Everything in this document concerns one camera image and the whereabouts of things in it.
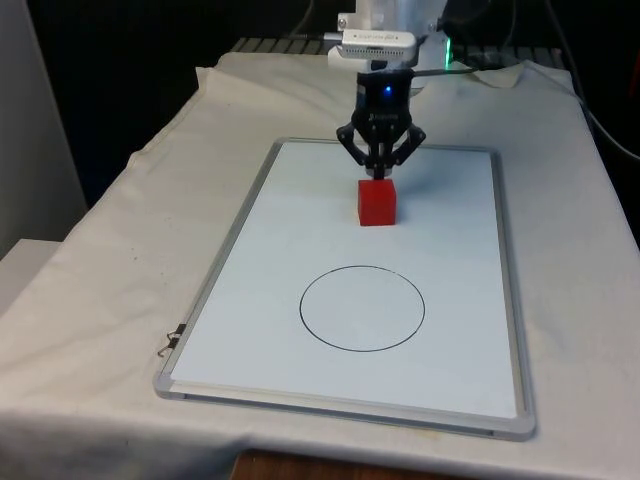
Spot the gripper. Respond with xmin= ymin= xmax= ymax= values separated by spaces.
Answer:
xmin=335 ymin=69 xmax=428 ymax=180

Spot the red cube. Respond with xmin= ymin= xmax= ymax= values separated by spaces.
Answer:
xmin=357 ymin=179 xmax=399 ymax=228

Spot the black binder clip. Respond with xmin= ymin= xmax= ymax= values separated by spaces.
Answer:
xmin=158 ymin=323 xmax=190 ymax=358

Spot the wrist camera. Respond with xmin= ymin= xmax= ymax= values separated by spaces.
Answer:
xmin=323 ymin=28 xmax=418 ymax=70

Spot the grey cable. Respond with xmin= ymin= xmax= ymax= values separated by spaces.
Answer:
xmin=290 ymin=0 xmax=327 ymax=40

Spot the flat whiteboard with silver frame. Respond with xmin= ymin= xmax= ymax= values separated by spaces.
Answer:
xmin=153 ymin=136 xmax=539 ymax=443

